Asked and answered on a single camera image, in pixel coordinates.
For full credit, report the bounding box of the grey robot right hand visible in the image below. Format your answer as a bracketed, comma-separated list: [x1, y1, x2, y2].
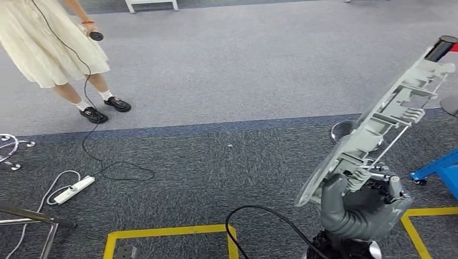
[320, 166, 414, 240]

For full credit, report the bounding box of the person's hand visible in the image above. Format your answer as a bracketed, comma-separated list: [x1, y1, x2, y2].
[83, 22, 99, 38]

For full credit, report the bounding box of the silver wheel hubcap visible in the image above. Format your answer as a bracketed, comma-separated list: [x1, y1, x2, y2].
[294, 57, 457, 208]

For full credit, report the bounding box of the blue metal shelf rack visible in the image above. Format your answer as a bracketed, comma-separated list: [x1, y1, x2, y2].
[409, 148, 458, 201]

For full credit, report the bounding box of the person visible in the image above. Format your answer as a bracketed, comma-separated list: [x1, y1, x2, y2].
[0, 0, 132, 125]

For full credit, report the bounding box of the white power strip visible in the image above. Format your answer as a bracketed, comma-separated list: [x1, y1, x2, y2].
[53, 175, 96, 206]

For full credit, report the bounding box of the dark grey robot left leg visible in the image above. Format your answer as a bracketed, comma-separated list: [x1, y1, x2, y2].
[114, 244, 138, 259]

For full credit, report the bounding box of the thin black controller cable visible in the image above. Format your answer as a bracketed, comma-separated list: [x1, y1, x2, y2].
[30, 0, 156, 182]

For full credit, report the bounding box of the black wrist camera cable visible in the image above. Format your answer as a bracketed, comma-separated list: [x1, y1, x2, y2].
[225, 205, 330, 259]

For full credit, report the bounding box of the white power cable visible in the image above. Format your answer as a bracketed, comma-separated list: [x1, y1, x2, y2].
[6, 170, 82, 259]

